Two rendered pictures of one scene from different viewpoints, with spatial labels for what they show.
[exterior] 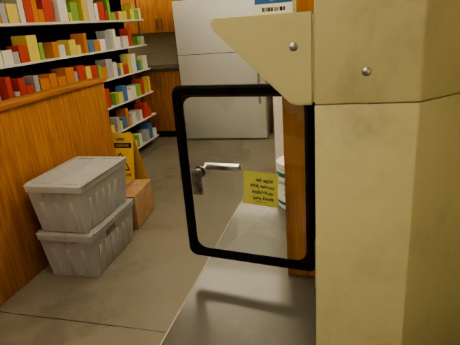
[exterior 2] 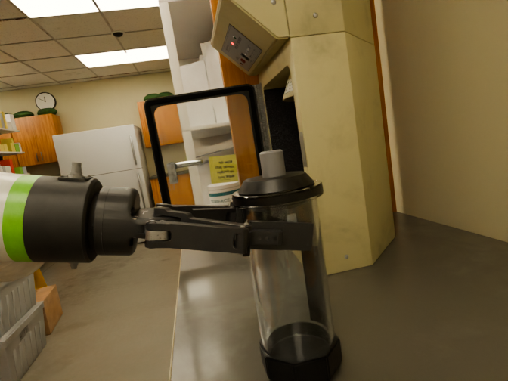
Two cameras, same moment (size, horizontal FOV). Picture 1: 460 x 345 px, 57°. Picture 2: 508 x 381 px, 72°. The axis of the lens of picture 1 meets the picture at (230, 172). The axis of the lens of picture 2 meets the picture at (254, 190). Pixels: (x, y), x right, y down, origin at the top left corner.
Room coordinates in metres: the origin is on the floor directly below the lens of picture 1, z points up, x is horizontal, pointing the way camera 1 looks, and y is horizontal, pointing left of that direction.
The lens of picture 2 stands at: (-0.10, 0.29, 1.23)
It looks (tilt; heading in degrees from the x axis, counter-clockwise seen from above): 7 degrees down; 335
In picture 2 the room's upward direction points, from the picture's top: 9 degrees counter-clockwise
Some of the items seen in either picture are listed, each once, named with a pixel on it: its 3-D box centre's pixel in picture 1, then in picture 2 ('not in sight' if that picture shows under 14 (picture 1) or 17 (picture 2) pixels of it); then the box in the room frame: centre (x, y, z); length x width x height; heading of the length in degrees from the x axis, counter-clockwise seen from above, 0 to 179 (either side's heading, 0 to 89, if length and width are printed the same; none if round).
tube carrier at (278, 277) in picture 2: not in sight; (288, 272); (0.27, 0.09, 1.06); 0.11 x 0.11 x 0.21
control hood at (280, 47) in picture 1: (281, 50); (243, 40); (0.64, -0.09, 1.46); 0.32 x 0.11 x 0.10; 164
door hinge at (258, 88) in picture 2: not in sight; (267, 154); (0.77, -0.18, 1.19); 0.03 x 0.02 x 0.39; 164
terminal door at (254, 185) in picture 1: (245, 179); (211, 164); (0.84, -0.03, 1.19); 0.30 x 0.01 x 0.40; 66
